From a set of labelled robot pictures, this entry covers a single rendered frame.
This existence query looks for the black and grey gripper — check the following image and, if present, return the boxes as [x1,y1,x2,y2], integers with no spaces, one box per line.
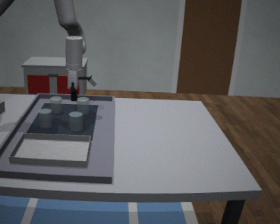
[67,69,81,101]

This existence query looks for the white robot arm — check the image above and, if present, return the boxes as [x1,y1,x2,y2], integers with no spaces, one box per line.
[0,0,98,87]

